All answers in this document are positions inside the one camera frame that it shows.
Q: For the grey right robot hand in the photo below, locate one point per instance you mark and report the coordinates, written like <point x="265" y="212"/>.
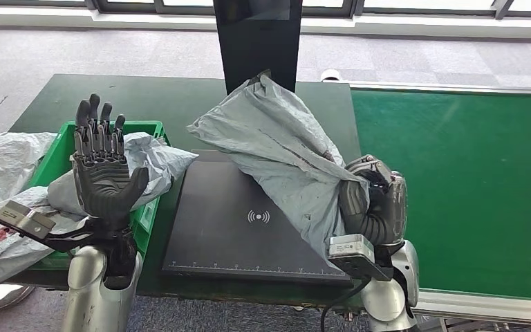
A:
<point x="384" y="211"/>

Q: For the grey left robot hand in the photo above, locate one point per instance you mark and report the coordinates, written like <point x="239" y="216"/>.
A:
<point x="103" y="183"/>

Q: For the grey parcel bag red print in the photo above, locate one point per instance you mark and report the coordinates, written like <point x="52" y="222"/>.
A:
<point x="0" y="247"/>
<point x="274" y="146"/>
<point x="155" y="160"/>

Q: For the green conveyor belt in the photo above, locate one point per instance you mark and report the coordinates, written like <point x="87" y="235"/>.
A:
<point x="476" y="160"/>

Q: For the crumpled grey parcel bag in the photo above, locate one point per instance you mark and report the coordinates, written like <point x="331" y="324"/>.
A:
<point x="0" y="160"/>

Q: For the black inbound scanner machine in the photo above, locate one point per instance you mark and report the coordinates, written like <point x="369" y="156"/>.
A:
<point x="229" y="220"/>

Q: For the white conveyor roller end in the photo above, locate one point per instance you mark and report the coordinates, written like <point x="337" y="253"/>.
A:
<point x="330" y="74"/>

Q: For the green plastic crate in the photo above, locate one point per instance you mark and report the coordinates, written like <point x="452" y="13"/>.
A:
<point x="52" y="156"/>

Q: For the dark green table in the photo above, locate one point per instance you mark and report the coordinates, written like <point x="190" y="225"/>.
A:
<point x="155" y="101"/>

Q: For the round chrome base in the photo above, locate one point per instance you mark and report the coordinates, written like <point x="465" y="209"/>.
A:
<point x="0" y="297"/>

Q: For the white window sill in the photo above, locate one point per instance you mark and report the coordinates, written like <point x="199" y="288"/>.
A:
<point x="407" y="27"/>

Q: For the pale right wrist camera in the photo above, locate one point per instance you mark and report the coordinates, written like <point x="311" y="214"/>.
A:
<point x="355" y="254"/>

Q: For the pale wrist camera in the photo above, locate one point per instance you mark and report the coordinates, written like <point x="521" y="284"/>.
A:
<point x="25" y="217"/>
<point x="355" y="254"/>

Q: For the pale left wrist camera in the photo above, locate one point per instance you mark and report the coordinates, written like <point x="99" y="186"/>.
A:
<point x="25" y="217"/>

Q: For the aluminium conveyor frame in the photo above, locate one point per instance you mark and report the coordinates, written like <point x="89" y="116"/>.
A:
<point x="476" y="311"/>

